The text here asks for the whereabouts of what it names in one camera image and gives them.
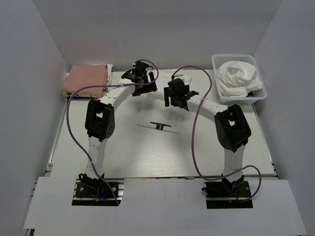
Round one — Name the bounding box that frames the plain white t shirt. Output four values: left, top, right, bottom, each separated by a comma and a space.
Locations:
137, 71, 183, 134

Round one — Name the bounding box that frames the white t shirt with print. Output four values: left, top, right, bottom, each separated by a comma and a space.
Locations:
216, 60, 263, 97

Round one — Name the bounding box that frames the green and white t shirt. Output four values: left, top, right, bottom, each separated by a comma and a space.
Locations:
246, 91, 254, 97

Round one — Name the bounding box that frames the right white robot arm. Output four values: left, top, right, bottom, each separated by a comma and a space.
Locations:
163, 78, 252, 196

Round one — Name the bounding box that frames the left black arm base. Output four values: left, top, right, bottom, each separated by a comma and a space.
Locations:
72, 174, 124, 207

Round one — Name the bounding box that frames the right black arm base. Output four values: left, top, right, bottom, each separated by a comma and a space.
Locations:
201, 175, 253, 209

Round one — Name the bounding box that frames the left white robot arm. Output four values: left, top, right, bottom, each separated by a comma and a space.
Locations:
79, 59, 157, 196

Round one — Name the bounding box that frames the pink folded t shirt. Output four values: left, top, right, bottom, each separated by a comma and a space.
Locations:
63, 64, 109, 95

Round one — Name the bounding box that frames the patterned folded t shirt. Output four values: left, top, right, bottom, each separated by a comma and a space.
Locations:
63, 63, 114, 100

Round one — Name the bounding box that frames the white plastic basket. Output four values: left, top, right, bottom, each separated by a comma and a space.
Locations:
212, 54, 267, 105

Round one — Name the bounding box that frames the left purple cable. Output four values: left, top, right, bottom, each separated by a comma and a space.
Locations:
66, 58, 159, 206

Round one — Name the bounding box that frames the purple cable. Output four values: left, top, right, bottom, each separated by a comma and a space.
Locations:
66, 58, 159, 206
171, 65, 262, 203

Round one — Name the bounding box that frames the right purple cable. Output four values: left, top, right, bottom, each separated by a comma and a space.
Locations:
171, 65, 262, 203

